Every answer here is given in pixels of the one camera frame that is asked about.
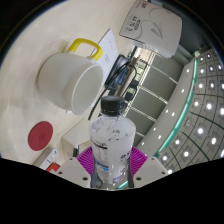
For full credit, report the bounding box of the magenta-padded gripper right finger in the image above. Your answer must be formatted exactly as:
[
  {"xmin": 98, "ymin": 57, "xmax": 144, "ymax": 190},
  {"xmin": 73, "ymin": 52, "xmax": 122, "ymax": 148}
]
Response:
[{"xmin": 128, "ymin": 145, "xmax": 170, "ymax": 189}]

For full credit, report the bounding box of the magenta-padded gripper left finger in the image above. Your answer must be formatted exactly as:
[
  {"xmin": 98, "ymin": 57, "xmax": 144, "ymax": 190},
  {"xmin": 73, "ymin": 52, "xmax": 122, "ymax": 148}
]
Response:
[{"xmin": 56, "ymin": 146, "xmax": 98, "ymax": 189}]

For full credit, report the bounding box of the clear black-capped water bottle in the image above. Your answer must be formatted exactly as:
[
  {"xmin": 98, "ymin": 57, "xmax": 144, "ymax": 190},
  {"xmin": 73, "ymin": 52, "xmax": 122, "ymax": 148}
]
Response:
[{"xmin": 88, "ymin": 95, "xmax": 137, "ymax": 186}]

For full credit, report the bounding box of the small white printed box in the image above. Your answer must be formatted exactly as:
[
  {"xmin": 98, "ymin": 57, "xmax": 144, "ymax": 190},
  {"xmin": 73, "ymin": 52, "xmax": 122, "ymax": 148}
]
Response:
[{"xmin": 33, "ymin": 148, "xmax": 59, "ymax": 170}]

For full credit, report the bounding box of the beige divided organizer box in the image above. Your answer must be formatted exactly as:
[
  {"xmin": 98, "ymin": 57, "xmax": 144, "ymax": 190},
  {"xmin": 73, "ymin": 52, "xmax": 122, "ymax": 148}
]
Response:
[{"xmin": 61, "ymin": 118, "xmax": 96, "ymax": 158}]

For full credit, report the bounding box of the flat round red coaster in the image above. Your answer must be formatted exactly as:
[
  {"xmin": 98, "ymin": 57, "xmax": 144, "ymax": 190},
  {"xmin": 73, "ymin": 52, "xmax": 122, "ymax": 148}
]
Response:
[{"xmin": 27, "ymin": 120, "xmax": 54, "ymax": 152}]

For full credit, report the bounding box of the group of ceiling lights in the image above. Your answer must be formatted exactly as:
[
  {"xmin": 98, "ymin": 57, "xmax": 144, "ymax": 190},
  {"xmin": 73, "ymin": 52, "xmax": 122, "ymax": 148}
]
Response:
[{"xmin": 156, "ymin": 49, "xmax": 224, "ymax": 174}]

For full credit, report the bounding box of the black desk console unit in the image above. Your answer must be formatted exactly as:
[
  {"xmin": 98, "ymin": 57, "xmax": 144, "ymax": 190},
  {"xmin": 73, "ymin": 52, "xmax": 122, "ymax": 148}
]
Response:
[{"xmin": 108, "ymin": 54, "xmax": 138, "ymax": 98}]

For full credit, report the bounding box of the printed white paper sheet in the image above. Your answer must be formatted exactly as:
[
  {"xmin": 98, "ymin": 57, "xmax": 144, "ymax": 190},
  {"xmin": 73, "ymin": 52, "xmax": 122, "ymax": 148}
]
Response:
[{"xmin": 96, "ymin": 28, "xmax": 119, "ymax": 73}]

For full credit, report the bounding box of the white printed cardboard box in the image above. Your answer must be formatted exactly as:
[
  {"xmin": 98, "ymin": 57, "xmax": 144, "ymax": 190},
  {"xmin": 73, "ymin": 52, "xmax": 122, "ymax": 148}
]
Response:
[{"xmin": 118, "ymin": 0, "xmax": 183, "ymax": 59}]

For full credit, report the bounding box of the white mug with yellow handle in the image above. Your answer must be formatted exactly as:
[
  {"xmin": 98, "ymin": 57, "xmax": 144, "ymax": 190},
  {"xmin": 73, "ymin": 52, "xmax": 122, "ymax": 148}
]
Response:
[{"xmin": 36, "ymin": 37, "xmax": 105, "ymax": 116}]

